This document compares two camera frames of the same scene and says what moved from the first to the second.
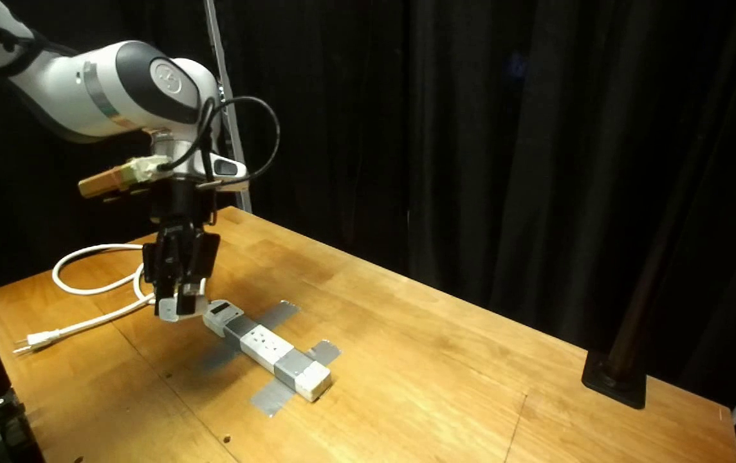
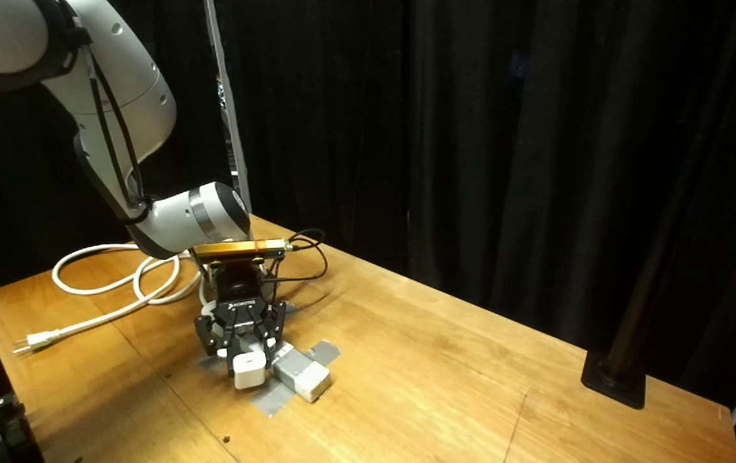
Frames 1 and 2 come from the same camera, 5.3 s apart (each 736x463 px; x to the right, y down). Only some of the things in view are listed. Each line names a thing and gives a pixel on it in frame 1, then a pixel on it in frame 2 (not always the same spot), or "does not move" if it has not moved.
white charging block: [169, 306] → [252, 368]
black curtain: [595, 172] does not move
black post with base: [616, 373] does not move
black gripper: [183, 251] → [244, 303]
